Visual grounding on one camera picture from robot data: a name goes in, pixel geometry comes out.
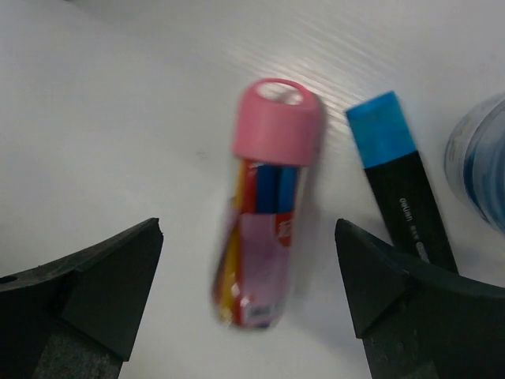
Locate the blue slime jar left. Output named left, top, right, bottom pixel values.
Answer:
left=444, top=93, right=504, bottom=232

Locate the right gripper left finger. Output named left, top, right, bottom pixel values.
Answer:
left=1, top=218, right=163, bottom=378

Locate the pink cap pen tube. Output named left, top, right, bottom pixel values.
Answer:
left=211, top=78, right=322, bottom=329

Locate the blue highlighter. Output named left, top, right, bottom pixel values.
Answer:
left=345, top=92, right=458, bottom=273

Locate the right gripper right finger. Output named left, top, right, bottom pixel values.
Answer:
left=335, top=219, right=504, bottom=378

